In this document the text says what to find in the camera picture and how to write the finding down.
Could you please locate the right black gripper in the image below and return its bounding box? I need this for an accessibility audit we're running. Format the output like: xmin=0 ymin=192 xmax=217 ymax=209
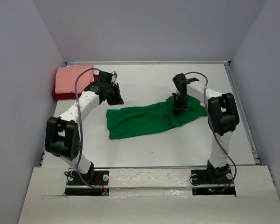
xmin=173 ymin=92 xmax=190 ymax=115

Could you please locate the green t-shirt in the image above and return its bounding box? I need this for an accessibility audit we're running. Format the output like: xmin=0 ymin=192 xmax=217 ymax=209
xmin=106 ymin=96 xmax=207 ymax=140

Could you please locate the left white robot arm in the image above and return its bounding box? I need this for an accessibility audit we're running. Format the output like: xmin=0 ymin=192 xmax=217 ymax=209
xmin=45 ymin=70 xmax=124 ymax=185

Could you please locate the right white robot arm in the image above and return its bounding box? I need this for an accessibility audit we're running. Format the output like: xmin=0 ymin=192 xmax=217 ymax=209
xmin=173 ymin=73 xmax=240 ymax=186

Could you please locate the pink folded t-shirt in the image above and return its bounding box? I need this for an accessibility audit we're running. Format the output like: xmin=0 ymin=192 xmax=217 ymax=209
xmin=55 ymin=65 xmax=94 ymax=94

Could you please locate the dark red folded t-shirt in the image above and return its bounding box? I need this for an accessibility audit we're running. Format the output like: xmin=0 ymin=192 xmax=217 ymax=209
xmin=53 ymin=72 xmax=98 ymax=100

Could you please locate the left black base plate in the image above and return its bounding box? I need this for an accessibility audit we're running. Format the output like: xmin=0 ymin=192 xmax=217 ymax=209
xmin=64 ymin=169 xmax=110 ymax=196

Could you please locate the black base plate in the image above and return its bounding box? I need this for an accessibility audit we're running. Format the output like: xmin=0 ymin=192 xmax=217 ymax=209
xmin=189 ymin=169 xmax=236 ymax=196
xmin=64 ymin=169 xmax=110 ymax=196

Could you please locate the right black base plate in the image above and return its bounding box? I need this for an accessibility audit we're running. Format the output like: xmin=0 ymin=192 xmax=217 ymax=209
xmin=189 ymin=169 xmax=236 ymax=196

